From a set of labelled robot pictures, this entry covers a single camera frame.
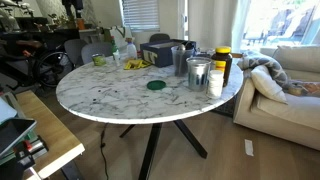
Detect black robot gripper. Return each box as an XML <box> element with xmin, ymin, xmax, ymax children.
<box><xmin>61</xmin><ymin>0</ymin><xmax>85</xmax><ymax>20</ymax></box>

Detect dark blue cardboard box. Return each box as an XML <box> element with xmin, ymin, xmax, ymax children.
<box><xmin>139</xmin><ymin>38</ymin><xmax>198</xmax><ymax>69</ymax></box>

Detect potted green plant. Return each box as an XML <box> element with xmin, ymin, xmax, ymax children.
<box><xmin>48</xmin><ymin>12</ymin><xmax>76</xmax><ymax>30</ymax></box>

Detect orange vase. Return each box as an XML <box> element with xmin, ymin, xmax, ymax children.
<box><xmin>76</xmin><ymin>17</ymin><xmax>86</xmax><ymax>31</ymax></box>

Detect grey upholstered chair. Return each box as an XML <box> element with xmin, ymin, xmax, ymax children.
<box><xmin>80</xmin><ymin>41</ymin><xmax>114</xmax><ymax>65</ymax></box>
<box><xmin>63</xmin><ymin>38</ymin><xmax>89</xmax><ymax>68</ymax></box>

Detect white green gift bag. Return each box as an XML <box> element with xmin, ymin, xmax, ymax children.
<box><xmin>103</xmin><ymin>25</ymin><xmax>134</xmax><ymax>51</ymax></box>

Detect black bicycle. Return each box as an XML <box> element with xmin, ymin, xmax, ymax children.
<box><xmin>0</xmin><ymin>31</ymin><xmax>73</xmax><ymax>90</ymax></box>

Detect green spray bottle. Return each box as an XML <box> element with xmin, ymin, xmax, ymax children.
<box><xmin>110</xmin><ymin>35</ymin><xmax>122</xmax><ymax>67</ymax></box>

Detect white window blinds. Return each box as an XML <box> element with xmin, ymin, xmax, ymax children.
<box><xmin>121</xmin><ymin>0</ymin><xmax>161</xmax><ymax>33</ymax></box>

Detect clear plastic bottle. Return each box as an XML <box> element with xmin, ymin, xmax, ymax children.
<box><xmin>125</xmin><ymin>37</ymin><xmax>138</xmax><ymax>61</ymax></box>

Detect dark grey chair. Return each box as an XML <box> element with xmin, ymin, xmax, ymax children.
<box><xmin>148</xmin><ymin>33</ymin><xmax>171</xmax><ymax>43</ymax></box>

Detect round green lid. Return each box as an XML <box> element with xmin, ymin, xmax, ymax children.
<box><xmin>146</xmin><ymin>79</ymin><xmax>167</xmax><ymax>91</ymax></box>

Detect grey translucent plastic cup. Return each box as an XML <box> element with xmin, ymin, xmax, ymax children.
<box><xmin>170</xmin><ymin>45</ymin><xmax>195</xmax><ymax>78</ymax></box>

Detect black headphones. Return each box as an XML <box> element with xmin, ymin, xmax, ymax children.
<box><xmin>184</xmin><ymin>40</ymin><xmax>198</xmax><ymax>51</ymax></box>

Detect white flat board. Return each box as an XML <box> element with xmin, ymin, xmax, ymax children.
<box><xmin>0</xmin><ymin>95</ymin><xmax>18</xmax><ymax>125</ymax></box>

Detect light wooden bench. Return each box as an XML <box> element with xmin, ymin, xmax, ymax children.
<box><xmin>15</xmin><ymin>90</ymin><xmax>86</xmax><ymax>180</ymax></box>

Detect dark tablet screen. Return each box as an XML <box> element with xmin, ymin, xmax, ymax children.
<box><xmin>0</xmin><ymin>117</ymin><xmax>38</xmax><ymax>158</ymax></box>

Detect white curtain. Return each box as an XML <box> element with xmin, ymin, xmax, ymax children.
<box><xmin>187</xmin><ymin>0</ymin><xmax>251</xmax><ymax>53</ymax></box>

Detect silver metal tin can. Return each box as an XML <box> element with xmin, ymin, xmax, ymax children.
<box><xmin>185</xmin><ymin>56</ymin><xmax>212</xmax><ymax>93</ymax></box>

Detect black red clamp device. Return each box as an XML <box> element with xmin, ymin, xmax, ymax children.
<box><xmin>13</xmin><ymin>134</ymin><xmax>50</xmax><ymax>170</ymax></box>

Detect brown jar yellow lid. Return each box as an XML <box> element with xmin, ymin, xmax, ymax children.
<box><xmin>211</xmin><ymin>45</ymin><xmax>234</xmax><ymax>88</ymax></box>

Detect white plastic pill bottle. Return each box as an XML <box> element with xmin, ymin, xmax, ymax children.
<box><xmin>206</xmin><ymin>69</ymin><xmax>225</xmax><ymax>100</ymax></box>

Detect black table base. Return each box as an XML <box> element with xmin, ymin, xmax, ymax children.
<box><xmin>119</xmin><ymin>119</ymin><xmax>208</xmax><ymax>180</ymax></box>

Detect dark floor mat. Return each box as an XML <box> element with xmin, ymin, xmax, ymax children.
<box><xmin>211</xmin><ymin>96</ymin><xmax>238</xmax><ymax>118</ymax></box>

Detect grey patterned blanket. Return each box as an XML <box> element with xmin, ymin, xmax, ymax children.
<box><xmin>237</xmin><ymin>49</ymin><xmax>303</xmax><ymax>96</ymax></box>

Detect white throw pillow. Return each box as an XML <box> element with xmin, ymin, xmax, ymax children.
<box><xmin>250</xmin><ymin>64</ymin><xmax>288</xmax><ymax>104</ymax></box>

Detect white paper scrap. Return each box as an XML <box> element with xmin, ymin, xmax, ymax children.
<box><xmin>244</xmin><ymin>138</ymin><xmax>255</xmax><ymax>157</ymax></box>

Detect beige sofa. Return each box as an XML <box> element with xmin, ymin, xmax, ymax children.
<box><xmin>232</xmin><ymin>44</ymin><xmax>320</xmax><ymax>152</ymax></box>

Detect orange patterned cushion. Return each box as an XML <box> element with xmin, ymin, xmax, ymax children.
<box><xmin>289</xmin><ymin>80</ymin><xmax>320</xmax><ymax>98</ymax></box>

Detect black floor cable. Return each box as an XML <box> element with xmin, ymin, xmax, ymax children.
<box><xmin>99</xmin><ymin>123</ymin><xmax>110</xmax><ymax>180</ymax></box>

